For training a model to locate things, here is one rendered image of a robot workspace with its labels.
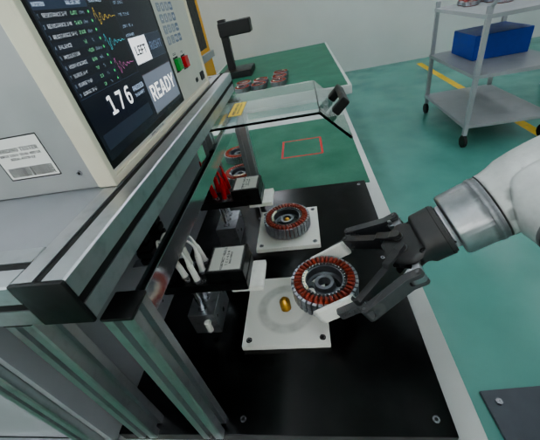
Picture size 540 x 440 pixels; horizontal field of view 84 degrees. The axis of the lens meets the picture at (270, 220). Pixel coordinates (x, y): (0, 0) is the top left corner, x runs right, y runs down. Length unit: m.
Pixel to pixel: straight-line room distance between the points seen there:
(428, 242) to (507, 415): 1.02
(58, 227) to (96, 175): 0.07
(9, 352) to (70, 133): 0.23
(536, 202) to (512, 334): 1.21
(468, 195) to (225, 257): 0.35
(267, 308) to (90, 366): 0.30
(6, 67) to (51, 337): 0.24
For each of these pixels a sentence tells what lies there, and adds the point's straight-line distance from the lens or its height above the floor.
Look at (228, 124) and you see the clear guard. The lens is 0.61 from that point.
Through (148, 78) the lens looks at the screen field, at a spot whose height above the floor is 1.19.
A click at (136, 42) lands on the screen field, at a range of 0.48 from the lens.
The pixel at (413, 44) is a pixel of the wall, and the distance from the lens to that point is 6.02.
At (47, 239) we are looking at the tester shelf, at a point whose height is 1.11.
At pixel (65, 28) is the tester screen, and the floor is 1.25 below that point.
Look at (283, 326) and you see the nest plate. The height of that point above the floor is 0.78.
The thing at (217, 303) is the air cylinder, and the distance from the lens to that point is 0.57.
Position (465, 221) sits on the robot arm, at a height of 0.98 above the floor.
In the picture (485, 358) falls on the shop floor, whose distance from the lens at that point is 1.51.
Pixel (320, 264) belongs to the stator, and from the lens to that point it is 0.54.
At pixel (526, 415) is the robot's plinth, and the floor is 0.02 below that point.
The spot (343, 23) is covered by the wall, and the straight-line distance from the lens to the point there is 5.73.
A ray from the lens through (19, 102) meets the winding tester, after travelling 0.37.
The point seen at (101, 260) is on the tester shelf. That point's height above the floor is 1.10.
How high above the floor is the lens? 1.24
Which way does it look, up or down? 36 degrees down
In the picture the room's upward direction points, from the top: 13 degrees counter-clockwise
